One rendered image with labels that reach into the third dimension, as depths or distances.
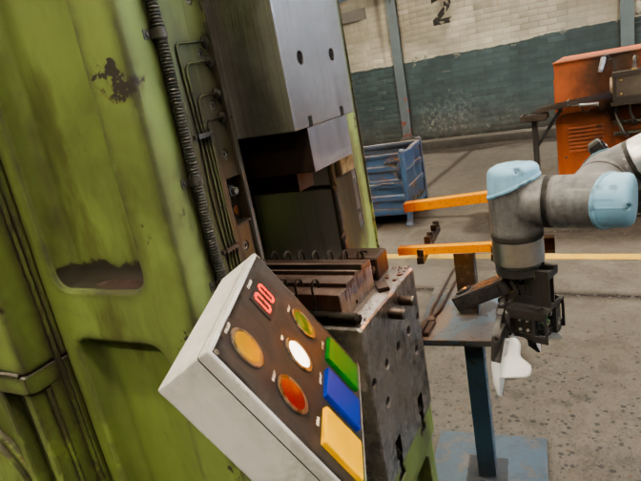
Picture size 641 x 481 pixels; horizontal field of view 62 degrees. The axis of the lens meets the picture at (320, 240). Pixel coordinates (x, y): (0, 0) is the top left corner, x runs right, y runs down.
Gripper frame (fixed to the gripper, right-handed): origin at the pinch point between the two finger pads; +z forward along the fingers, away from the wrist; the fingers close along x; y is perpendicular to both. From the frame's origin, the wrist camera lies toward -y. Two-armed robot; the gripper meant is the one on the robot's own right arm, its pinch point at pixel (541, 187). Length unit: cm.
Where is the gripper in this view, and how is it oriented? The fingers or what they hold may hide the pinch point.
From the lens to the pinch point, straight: 132.4
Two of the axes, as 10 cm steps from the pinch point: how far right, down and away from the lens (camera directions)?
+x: 4.4, -3.5, 8.2
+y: 2.2, 9.3, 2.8
